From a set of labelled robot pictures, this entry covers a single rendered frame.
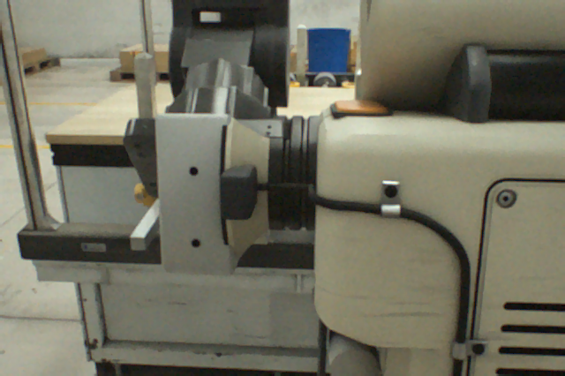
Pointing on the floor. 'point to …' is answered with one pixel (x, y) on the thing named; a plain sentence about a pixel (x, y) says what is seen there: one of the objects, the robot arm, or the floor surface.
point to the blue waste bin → (328, 49)
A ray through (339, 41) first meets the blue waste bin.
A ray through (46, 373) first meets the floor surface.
